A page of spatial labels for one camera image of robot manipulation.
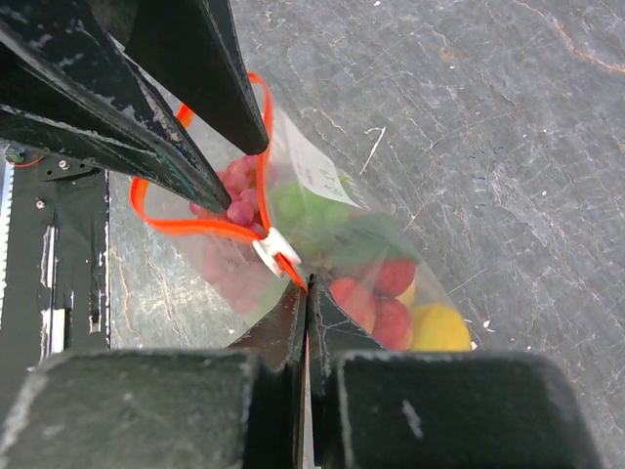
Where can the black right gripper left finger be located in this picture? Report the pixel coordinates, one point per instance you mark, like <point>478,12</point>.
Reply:
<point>240,407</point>

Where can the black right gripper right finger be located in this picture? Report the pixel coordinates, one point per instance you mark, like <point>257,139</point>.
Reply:
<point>374,408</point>

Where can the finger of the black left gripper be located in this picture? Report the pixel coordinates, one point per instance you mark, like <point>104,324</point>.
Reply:
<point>67,90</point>
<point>191,48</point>

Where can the yellow lemon fruit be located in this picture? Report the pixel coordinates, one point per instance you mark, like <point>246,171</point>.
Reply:
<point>436,327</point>

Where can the red cherry bunch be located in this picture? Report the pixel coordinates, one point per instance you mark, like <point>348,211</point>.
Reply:
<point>377,296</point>

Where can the purple grape bunch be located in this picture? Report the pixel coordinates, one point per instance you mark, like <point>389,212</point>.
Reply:
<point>231,267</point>

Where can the clear zip bag orange zipper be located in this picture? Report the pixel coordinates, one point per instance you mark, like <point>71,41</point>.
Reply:
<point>371,235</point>

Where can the green grape bunch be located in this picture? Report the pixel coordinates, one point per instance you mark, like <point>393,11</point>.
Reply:
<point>302,215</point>

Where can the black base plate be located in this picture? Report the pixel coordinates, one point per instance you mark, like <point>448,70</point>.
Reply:
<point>54,257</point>

